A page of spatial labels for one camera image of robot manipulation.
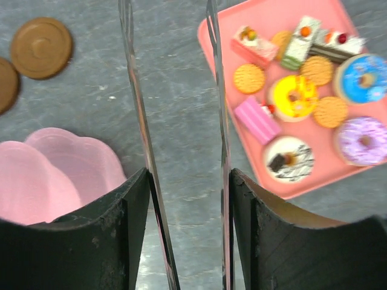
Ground white chocolate drizzle donut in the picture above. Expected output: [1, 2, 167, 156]
[263, 136, 315, 184]

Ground red layered cake slice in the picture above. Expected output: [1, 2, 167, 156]
[231, 26, 279, 69]

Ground round biscuit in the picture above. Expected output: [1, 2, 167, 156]
[300, 56, 334, 86]
[233, 63, 265, 94]
[271, 30, 293, 61]
[313, 96, 348, 129]

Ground round biscuit upper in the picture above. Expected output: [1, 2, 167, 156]
[300, 56, 334, 86]

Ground pink striped cake slice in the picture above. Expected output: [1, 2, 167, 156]
[234, 96, 281, 145]

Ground pink dessert tray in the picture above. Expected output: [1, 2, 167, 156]
[198, 1, 386, 199]

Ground round biscuit lower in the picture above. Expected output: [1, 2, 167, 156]
[313, 96, 348, 129]

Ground green white cake slice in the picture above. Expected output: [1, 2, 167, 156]
[280, 16, 322, 71]

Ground round biscuit top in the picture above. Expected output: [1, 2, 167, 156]
[271, 30, 293, 61]

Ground round biscuit left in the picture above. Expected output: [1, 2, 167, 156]
[233, 63, 265, 94]

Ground blue donut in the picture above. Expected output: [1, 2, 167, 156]
[333, 53, 386, 105]

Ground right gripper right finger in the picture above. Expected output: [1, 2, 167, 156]
[230, 169, 386, 289]

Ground chocolate cake slice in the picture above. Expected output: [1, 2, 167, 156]
[309, 29, 366, 63]

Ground metal tongs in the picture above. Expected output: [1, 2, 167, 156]
[118, 1, 235, 290]

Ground brown saucer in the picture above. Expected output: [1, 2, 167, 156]
[0, 57, 19, 114]
[10, 17, 73, 80]

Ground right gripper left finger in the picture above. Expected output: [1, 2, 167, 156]
[1, 169, 150, 290]

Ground yellow donut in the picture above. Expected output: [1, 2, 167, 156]
[267, 75, 319, 122]

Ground purple donut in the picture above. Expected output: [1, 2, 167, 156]
[335, 117, 386, 166]

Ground brown saucer right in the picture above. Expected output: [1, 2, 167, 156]
[10, 17, 73, 80]

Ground pink three-tier cake stand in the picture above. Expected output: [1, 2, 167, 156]
[1, 127, 126, 225]

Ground brown saucer middle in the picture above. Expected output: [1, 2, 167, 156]
[0, 57, 19, 114]

